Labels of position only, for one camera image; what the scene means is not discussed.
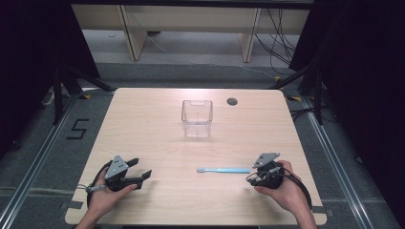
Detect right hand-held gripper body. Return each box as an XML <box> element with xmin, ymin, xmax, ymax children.
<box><xmin>251</xmin><ymin>152</ymin><xmax>286</xmax><ymax>191</ymax></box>

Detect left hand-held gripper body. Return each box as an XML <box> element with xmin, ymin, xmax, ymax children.
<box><xmin>104</xmin><ymin>155</ymin><xmax>143</xmax><ymax>193</ymax></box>

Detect light blue toothbrush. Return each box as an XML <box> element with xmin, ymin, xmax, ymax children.
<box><xmin>196</xmin><ymin>167</ymin><xmax>252</xmax><ymax>175</ymax></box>

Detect clear plastic box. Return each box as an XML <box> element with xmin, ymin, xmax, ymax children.
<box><xmin>181</xmin><ymin>99</ymin><xmax>214</xmax><ymax>139</ymax></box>

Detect person's right hand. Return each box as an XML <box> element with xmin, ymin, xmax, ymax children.
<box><xmin>253</xmin><ymin>159</ymin><xmax>308</xmax><ymax>215</ymax></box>

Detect person's left hand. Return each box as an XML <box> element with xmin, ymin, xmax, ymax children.
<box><xmin>87</xmin><ymin>176</ymin><xmax>139</xmax><ymax>221</ymax></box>

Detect black metal stand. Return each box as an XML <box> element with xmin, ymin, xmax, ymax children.
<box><xmin>52</xmin><ymin>62</ymin><xmax>117</xmax><ymax>126</ymax></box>
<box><xmin>269</xmin><ymin>61</ymin><xmax>325</xmax><ymax>126</ymax></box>

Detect black curtain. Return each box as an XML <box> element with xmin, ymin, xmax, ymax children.
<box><xmin>288</xmin><ymin>0</ymin><xmax>405</xmax><ymax>220</ymax></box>
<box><xmin>0</xmin><ymin>0</ymin><xmax>101</xmax><ymax>161</ymax></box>

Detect light wooden desk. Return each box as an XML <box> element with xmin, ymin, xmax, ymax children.
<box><xmin>71</xmin><ymin>3</ymin><xmax>311</xmax><ymax>64</ymax></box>

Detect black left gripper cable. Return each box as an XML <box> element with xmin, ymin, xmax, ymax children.
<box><xmin>85</xmin><ymin>159</ymin><xmax>115</xmax><ymax>208</ymax></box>

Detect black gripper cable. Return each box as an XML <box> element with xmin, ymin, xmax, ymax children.
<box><xmin>85</xmin><ymin>159</ymin><xmax>115</xmax><ymax>208</ymax></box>
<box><xmin>279</xmin><ymin>166</ymin><xmax>313</xmax><ymax>212</ymax></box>

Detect silver cable plug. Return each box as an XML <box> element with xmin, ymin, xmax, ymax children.
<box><xmin>76</xmin><ymin>183</ymin><xmax>107</xmax><ymax>194</ymax></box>

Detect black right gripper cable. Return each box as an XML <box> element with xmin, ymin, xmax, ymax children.
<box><xmin>279</xmin><ymin>166</ymin><xmax>313</xmax><ymax>212</ymax></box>

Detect aluminium floor rail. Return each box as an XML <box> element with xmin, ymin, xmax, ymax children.
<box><xmin>0</xmin><ymin>94</ymin><xmax>80</xmax><ymax>229</ymax></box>
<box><xmin>300</xmin><ymin>94</ymin><xmax>375</xmax><ymax>229</ymax></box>

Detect black floor cables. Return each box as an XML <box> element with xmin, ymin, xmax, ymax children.
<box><xmin>288</xmin><ymin>106</ymin><xmax>337</xmax><ymax>124</ymax></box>

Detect bundle of black cables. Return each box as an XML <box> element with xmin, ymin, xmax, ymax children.
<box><xmin>254</xmin><ymin>9</ymin><xmax>301</xmax><ymax>76</ymax></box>

